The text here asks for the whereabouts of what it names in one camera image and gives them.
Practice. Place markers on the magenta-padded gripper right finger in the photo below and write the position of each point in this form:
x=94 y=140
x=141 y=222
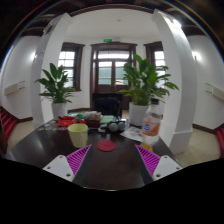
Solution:
x=160 y=166

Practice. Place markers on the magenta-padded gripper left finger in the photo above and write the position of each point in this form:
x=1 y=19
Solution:
x=63 y=168

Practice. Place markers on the orange soda plastic bottle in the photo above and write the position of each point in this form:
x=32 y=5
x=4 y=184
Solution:
x=150 y=128

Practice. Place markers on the pale yellow paper cup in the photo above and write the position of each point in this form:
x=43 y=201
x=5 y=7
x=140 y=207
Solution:
x=78 y=135

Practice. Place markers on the white printed paper sheet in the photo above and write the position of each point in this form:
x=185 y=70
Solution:
x=131 y=134

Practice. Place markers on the round printed badges group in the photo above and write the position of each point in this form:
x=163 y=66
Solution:
x=50 y=126

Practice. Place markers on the flat round red coaster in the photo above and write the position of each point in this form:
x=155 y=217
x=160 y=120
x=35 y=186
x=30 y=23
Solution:
x=106 y=146

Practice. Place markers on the large leafy plant white pot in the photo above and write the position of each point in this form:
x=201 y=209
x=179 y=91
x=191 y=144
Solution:
x=137 y=113

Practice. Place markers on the small leafy plant white pot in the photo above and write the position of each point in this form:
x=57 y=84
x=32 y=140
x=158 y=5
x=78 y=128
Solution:
x=59 y=110

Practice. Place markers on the brown tray of packets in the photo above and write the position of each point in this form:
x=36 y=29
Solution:
x=92 y=117

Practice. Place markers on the green notebook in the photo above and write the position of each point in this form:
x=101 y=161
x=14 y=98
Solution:
x=107 y=119

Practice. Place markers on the red carpeted stairs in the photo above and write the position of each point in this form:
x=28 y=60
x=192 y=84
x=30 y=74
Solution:
x=7 y=123
x=220 y=140

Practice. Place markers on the black chair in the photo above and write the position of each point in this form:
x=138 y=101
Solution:
x=106 y=103

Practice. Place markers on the brown glazed double door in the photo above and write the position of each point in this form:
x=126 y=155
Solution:
x=95 y=66

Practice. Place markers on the wide brown framed window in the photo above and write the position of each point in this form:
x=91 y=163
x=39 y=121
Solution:
x=68 y=60

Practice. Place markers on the narrow brown framed window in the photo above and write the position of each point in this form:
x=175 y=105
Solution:
x=159 y=56

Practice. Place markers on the green exit sign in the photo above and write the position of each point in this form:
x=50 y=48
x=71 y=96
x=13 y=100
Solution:
x=107 y=40

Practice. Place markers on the white wall radiator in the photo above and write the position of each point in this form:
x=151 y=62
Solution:
x=216 y=92
x=13 y=88

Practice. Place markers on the glowing wall lamp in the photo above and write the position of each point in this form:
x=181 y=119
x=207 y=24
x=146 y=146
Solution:
x=195 y=55

